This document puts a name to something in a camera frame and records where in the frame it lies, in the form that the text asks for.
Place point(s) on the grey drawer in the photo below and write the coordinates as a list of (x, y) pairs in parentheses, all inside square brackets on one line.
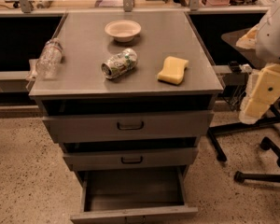
[(120, 127), (130, 159), (133, 196)]

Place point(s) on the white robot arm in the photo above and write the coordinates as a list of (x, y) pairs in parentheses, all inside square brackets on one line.
[(267, 35)]

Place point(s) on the grey top drawer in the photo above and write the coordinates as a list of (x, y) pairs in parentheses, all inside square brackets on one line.
[(120, 127)]

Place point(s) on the clear plastic water bottle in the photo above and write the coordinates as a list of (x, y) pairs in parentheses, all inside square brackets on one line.
[(50, 59)]

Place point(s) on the grey bottom drawer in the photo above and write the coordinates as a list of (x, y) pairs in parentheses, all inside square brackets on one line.
[(133, 196)]

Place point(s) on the grey middle drawer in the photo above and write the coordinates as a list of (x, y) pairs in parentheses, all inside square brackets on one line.
[(130, 159)]

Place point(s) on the crushed soda can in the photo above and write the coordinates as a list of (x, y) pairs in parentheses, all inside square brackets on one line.
[(120, 64)]

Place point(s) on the power strip with cables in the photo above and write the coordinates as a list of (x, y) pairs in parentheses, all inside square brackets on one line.
[(237, 68)]

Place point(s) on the grey drawer cabinet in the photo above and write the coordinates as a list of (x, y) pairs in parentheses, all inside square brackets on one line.
[(80, 88)]

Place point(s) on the dark side table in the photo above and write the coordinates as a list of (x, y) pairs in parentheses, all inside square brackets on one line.
[(244, 42)]

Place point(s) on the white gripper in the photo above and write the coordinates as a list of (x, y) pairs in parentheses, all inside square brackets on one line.
[(272, 37)]

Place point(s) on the white bowl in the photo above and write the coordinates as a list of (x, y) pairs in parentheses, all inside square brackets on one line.
[(123, 30)]

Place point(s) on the black office chair base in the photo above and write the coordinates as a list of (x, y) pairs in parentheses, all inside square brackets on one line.
[(266, 168)]

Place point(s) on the yellow sponge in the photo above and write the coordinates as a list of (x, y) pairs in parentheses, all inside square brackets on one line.
[(173, 70)]

